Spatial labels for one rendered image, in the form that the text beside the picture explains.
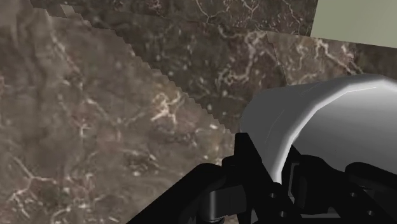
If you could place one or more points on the grey rounded object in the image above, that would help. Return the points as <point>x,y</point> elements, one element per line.
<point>335,118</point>

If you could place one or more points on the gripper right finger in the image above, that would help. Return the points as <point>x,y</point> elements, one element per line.
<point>369,192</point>

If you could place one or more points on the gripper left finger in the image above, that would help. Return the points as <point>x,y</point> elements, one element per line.
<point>217,198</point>

